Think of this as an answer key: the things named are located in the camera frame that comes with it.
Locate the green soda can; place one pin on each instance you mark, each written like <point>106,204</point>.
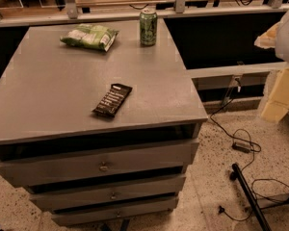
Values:
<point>148,27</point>

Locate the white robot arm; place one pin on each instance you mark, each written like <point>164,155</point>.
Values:
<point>277,37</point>

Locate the dark chocolate rxbar wrapper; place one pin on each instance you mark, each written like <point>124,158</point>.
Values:
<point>112,100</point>

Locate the grey drawer cabinet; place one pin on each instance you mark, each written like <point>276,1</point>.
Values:
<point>48,92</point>

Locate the top grey drawer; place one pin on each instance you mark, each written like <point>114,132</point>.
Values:
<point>100,162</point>

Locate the grey drawer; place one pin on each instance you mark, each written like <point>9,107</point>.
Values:
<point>123,210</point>
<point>100,162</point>
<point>59,200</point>

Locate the green chip bag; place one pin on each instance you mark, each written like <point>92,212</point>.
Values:
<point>91,36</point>

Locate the bottom grey drawer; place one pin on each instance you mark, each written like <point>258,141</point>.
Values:
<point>123,210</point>

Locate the black power adapter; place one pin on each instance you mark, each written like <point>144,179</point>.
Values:
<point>241,147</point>

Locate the middle grey drawer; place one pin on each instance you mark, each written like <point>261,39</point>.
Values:
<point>59,200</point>

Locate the black metal stand leg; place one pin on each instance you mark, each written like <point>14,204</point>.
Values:
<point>237,174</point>

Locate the grey metal railing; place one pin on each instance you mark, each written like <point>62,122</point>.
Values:
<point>111,10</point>

